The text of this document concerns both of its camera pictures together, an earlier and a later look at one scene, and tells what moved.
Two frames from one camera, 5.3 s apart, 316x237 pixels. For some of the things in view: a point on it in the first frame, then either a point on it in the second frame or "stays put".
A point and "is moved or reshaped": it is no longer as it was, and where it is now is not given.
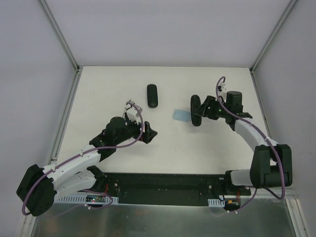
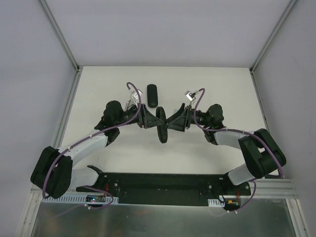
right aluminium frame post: (288, 10) stays put
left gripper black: (146, 132) -> (141, 116)
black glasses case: (152, 96) stays put
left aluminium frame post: (58, 30) stays put
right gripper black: (205, 108) -> (187, 118)
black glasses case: (195, 101) is moved or reshaped
